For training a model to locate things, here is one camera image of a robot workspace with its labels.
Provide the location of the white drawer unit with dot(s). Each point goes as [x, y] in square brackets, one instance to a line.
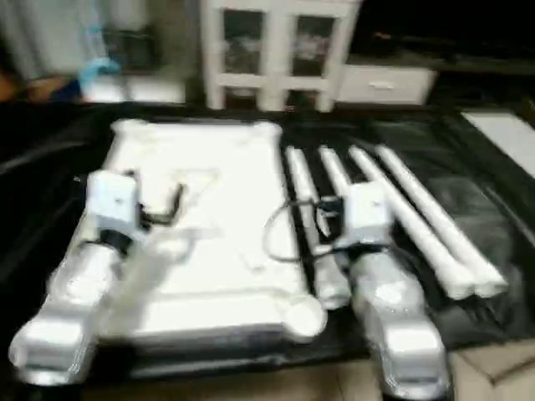
[384, 83]

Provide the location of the white plastic table leg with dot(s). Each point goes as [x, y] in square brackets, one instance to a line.
[418, 225]
[303, 192]
[334, 171]
[443, 221]

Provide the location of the blue plastic tool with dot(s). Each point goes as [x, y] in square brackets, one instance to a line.
[100, 71]

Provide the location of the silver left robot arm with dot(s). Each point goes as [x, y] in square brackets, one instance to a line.
[67, 309]

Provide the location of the white flat board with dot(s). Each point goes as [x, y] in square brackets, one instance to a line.
[506, 138]

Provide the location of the black work mat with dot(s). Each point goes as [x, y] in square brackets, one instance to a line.
[50, 167]

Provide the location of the white plastic table top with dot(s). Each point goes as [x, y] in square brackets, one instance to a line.
[209, 234]

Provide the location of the white glass-door cabinet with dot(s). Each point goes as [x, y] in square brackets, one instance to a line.
[280, 50]

